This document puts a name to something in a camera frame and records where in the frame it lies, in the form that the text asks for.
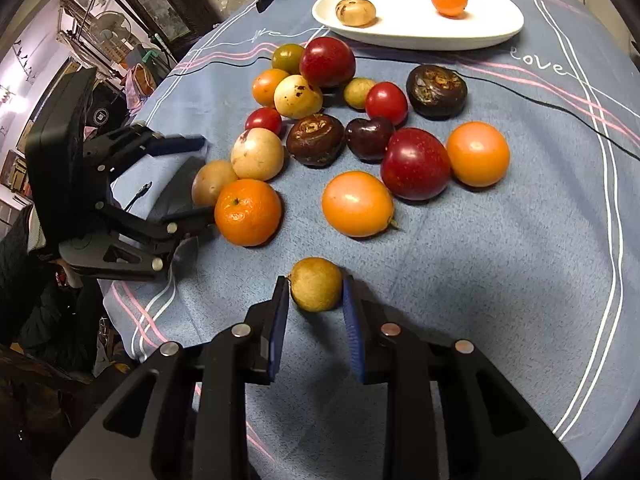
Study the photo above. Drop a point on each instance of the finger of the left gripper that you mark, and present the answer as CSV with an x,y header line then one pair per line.
x,y
185,223
158,145

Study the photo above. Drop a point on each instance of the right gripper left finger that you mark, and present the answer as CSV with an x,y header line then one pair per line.
x,y
181,414

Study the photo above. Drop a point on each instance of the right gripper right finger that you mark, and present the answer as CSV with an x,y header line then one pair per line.
x,y
448,408

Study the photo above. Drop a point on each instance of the mandarin orange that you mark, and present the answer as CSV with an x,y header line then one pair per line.
x,y
248,212

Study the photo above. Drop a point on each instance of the pale round fruit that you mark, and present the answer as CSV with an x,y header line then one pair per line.
x,y
257,154

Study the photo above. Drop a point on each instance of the small red tomato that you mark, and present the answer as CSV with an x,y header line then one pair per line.
x,y
266,118

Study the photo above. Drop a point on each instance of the dark mangosteen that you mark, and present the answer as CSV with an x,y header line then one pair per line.
x,y
315,141
436,92

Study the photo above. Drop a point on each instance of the small tan longan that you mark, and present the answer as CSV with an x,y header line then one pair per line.
x,y
316,284

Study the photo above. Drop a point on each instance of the orange persimmon fruit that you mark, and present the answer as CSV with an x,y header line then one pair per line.
x,y
357,204

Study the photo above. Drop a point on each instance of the dark cherry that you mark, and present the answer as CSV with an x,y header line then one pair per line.
x,y
368,138

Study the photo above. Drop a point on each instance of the red cherry tomato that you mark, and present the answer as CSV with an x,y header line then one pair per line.
x,y
386,100

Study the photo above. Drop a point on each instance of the large red apple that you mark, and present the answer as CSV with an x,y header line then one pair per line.
x,y
416,166

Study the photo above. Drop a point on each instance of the large red plum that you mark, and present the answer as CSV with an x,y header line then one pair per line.
x,y
327,62

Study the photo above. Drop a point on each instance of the big orange fruit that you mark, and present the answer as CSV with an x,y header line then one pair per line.
x,y
479,154

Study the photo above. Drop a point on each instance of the orange tomato left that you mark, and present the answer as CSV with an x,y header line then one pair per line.
x,y
265,84

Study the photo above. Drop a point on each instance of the yellow spotted fruit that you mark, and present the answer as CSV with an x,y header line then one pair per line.
x,y
294,98

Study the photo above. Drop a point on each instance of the small yellow fruit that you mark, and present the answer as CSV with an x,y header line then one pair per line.
x,y
356,91

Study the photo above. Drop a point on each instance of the white oval plate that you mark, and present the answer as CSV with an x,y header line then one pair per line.
x,y
416,25

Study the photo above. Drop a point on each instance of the blue striped tablecloth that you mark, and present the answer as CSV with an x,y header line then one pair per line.
x,y
541,271

